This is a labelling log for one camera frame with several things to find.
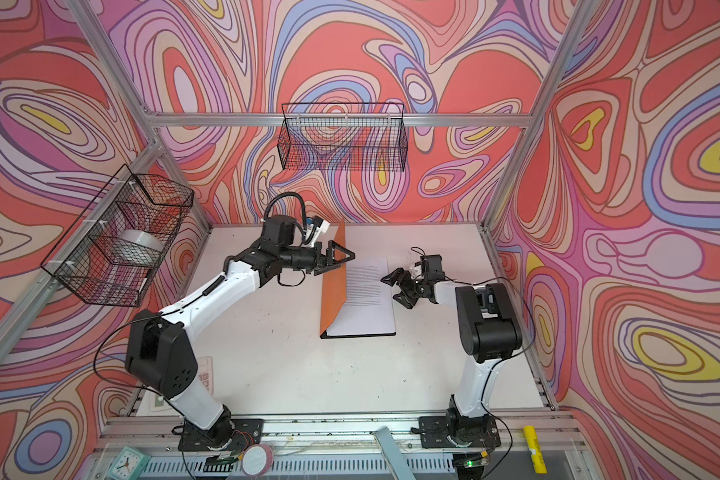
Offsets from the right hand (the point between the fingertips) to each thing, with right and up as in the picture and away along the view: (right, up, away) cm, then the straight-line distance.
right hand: (390, 291), depth 98 cm
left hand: (-12, +11, -21) cm, 27 cm away
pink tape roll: (-33, -34, -32) cm, 57 cm away
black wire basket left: (-73, +11, -31) cm, 80 cm away
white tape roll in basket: (-63, +14, -27) cm, 70 cm away
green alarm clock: (-63, -36, -30) cm, 79 cm away
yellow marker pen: (+32, -35, -27) cm, 55 cm away
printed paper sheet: (-7, -5, -1) cm, 9 cm away
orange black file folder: (-18, +1, -9) cm, 20 cm away
